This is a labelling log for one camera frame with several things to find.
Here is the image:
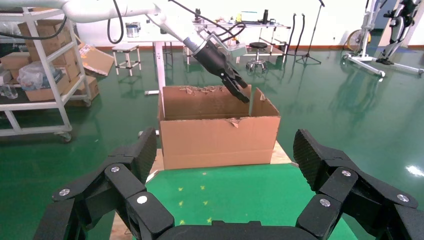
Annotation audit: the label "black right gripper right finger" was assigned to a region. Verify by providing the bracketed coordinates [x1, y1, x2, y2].
[293, 129, 424, 240]

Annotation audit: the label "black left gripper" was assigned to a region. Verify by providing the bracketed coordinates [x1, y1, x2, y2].
[193, 39, 252, 105]

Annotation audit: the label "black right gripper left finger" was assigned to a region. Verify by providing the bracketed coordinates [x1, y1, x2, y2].
[33, 127, 175, 240]

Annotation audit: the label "large open cardboard carton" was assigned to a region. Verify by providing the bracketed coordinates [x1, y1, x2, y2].
[157, 84, 282, 171]

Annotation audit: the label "cardboard box with label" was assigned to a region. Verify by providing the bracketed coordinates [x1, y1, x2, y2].
[67, 75, 100, 108]

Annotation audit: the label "long cardboard box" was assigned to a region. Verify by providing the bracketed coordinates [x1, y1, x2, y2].
[24, 74, 71, 103]

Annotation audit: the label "flattened cardboard sheet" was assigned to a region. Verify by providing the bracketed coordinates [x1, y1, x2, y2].
[78, 43, 115, 78]

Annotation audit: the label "small flat cardboard box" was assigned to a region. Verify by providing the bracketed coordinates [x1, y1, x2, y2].
[0, 52, 32, 71]

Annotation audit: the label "stacked cardboard boxes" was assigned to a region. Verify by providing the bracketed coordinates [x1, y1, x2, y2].
[18, 19, 73, 65]

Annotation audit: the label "black round stool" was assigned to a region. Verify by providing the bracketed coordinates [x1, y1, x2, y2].
[245, 42, 269, 73]

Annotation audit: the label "cluttered white work table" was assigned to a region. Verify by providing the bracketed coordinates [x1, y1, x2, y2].
[185, 20, 292, 67]

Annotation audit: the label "black tripod stand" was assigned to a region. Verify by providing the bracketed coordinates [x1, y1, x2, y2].
[295, 0, 327, 65]

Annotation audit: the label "green table cloth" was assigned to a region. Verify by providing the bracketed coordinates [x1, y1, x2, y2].
[132, 163, 359, 240]

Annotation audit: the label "white wheeled shelf cart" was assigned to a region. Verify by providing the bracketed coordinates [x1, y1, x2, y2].
[0, 8, 93, 143]

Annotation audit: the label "small white stool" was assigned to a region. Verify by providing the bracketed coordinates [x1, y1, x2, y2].
[111, 43, 142, 78]

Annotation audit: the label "metal can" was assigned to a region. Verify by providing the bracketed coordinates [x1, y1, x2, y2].
[125, 21, 142, 38]

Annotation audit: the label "white gantry stand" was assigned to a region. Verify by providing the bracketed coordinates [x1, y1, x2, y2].
[342, 0, 424, 78]

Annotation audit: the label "clear plastic bag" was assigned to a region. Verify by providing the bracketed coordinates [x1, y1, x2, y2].
[16, 61, 64, 91]

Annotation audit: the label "grey humanoid robot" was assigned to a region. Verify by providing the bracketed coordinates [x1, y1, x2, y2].
[375, 0, 423, 66]

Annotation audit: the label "black wrist cable bundle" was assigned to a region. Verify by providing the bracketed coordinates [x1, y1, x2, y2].
[168, 0, 248, 44]

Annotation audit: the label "white metal table frame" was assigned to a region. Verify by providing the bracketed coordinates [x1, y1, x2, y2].
[125, 31, 186, 97]

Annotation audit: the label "black curved hose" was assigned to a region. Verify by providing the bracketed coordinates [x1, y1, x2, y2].
[286, 12, 298, 54]

